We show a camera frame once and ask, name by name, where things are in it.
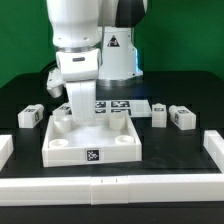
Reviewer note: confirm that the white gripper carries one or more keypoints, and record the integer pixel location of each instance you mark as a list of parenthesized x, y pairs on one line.
[(78, 73)]

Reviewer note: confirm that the white square tabletop part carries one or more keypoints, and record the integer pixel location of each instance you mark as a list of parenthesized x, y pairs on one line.
[(108, 138)]

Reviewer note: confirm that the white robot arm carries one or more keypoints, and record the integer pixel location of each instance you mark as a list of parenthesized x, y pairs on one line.
[(94, 46)]

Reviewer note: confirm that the white sheet with markers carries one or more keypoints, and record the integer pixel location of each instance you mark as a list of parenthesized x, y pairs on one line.
[(135, 108)]

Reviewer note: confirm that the white left obstacle wall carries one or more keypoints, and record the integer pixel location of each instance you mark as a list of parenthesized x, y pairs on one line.
[(6, 149)]

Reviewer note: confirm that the white obstacle wall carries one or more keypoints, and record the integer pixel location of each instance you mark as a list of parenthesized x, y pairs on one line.
[(6, 149), (214, 144), (111, 190)]

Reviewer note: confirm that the white right obstacle wall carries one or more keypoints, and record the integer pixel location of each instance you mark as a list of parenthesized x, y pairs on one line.
[(214, 144)]

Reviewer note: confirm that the white front obstacle wall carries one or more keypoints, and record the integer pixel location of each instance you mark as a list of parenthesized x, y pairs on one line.
[(111, 190)]

